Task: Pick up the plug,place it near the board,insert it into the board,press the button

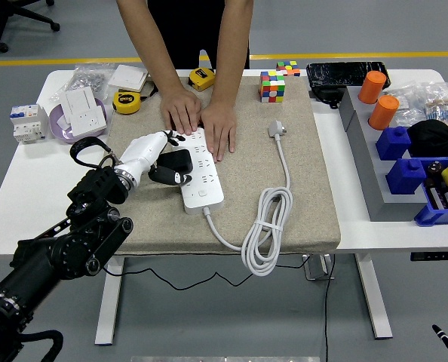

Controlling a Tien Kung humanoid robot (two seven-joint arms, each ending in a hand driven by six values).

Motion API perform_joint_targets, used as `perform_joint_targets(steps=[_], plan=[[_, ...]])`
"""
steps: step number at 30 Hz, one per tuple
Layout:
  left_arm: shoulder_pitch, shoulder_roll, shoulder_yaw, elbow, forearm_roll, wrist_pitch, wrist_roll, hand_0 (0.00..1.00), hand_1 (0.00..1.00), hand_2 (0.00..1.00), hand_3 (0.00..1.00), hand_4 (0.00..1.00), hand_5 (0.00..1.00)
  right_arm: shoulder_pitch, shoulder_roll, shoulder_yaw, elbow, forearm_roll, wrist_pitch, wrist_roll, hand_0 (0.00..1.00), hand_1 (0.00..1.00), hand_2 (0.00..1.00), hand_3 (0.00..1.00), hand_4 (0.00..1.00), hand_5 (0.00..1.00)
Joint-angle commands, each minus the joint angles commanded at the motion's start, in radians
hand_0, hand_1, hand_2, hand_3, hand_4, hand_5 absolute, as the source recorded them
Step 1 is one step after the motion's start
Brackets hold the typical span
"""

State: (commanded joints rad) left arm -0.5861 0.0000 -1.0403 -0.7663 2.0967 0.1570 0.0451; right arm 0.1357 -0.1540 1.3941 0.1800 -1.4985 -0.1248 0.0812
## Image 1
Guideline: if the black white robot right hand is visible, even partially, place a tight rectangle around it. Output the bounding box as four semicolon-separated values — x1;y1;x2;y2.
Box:
431;324;448;361

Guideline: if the person's left hand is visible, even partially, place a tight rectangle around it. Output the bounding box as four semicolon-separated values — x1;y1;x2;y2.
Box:
200;100;238;164

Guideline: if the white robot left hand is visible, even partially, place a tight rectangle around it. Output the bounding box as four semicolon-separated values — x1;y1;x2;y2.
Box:
114;129;193;186

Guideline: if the person's right hand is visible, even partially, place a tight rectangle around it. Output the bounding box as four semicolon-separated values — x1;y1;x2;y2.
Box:
160;88;203;137

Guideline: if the black power adapter plug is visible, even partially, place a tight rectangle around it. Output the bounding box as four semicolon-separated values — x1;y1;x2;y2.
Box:
156;149;194;175

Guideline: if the white power strip cord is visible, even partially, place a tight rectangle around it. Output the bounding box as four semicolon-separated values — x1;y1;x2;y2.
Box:
203;119;293;277

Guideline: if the white power strip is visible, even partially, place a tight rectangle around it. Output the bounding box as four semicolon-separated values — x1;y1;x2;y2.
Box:
170;127;225;215

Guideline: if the thin black adapter cord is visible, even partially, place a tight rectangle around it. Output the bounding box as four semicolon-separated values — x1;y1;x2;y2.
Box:
105;262;308;292

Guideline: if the square yellow tape measure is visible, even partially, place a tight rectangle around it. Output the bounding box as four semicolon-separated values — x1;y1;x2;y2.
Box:
188;66;216;92

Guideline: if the round yellow tape measure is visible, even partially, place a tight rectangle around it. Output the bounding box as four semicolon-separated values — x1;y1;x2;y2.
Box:
112;90;142;115

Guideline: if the large colourful puzzle cube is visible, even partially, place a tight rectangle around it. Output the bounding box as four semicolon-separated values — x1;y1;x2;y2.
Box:
259;70;287;103

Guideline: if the white table leg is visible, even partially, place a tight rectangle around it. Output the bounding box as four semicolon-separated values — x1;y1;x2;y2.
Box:
94;257;126;346
354;253;394;339

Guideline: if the person's torso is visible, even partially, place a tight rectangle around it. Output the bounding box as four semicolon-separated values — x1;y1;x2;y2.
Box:
148;0;250;71

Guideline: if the black table control panel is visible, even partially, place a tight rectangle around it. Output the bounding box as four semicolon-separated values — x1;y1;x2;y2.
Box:
410;251;448;262

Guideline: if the grey-brown mat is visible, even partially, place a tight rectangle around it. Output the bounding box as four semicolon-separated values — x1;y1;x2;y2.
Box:
95;75;342;257

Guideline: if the clear bag of screws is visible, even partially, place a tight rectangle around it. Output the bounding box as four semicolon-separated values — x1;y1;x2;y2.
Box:
48;63;115;105

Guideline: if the small colourful puzzle cube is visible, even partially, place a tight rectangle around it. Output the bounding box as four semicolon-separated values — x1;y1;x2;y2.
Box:
275;60;302;78

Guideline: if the white circuit breaker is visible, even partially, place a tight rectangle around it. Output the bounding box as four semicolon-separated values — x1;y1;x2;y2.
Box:
8;104;50;145

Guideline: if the blue plastic bin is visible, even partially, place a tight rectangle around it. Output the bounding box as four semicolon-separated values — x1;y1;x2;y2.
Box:
413;156;448;227

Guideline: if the black cracked tray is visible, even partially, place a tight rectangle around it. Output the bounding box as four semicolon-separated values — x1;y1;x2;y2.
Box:
305;61;391;91

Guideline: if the grey stepped block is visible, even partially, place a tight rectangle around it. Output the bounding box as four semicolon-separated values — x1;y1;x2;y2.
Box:
338;86;428;222

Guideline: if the orange cylinder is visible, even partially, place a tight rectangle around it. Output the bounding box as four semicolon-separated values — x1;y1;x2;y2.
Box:
357;70;388;106
367;94;400;131

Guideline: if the blue plastic block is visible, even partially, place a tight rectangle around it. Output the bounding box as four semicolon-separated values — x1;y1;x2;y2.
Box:
385;157;428;195
375;125;413;161

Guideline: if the clear plastic bag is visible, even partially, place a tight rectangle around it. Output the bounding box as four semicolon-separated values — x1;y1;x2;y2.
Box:
384;84;428;127

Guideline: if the black office chair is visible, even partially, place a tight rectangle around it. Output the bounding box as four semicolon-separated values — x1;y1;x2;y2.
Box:
0;0;61;54

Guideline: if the black cloth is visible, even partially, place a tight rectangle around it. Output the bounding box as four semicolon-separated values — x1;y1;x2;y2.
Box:
407;119;448;158

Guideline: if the clear bag of resistors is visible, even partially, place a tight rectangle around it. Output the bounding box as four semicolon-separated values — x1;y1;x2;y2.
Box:
422;81;448;127

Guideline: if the white wall socket panel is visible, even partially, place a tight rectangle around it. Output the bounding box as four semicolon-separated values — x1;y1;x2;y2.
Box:
69;105;108;137

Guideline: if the white switch panel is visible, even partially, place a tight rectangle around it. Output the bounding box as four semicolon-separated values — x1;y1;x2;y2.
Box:
106;64;150;92

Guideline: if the white blank wall plate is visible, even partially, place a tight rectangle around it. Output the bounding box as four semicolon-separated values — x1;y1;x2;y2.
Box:
60;86;97;124

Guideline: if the black hanging cable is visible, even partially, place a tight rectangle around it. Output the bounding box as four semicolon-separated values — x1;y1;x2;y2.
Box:
323;254;337;362

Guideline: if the metal bracket under table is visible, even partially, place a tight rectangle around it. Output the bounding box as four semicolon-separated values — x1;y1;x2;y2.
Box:
302;253;336;282

